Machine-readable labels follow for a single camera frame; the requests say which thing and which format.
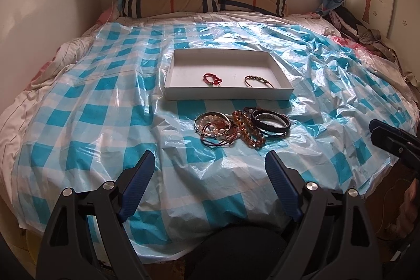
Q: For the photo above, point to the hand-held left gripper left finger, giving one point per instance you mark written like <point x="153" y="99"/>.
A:
<point x="140" y="180"/>

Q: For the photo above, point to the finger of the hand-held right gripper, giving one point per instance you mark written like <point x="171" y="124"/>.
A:
<point x="390" y="139"/>

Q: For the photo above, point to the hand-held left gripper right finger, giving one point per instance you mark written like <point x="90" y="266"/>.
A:
<point x="281" y="186"/>

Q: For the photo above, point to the silver bangle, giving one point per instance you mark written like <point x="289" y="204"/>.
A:
<point x="197" y="125"/>

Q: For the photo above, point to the white shallow cardboard tray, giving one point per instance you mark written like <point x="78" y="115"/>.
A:
<point x="197" y="65"/>

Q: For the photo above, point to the person's right hand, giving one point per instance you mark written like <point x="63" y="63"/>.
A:
<point x="412" y="201"/>

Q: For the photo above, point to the blue checked plastic sheet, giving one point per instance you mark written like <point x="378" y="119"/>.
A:
<point x="98" y="103"/>

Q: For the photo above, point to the pile of clothes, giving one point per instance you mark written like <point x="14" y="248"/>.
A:
<point x="370" y="34"/>

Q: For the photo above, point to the pink cloth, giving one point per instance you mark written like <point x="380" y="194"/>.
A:
<point x="106" y="16"/>

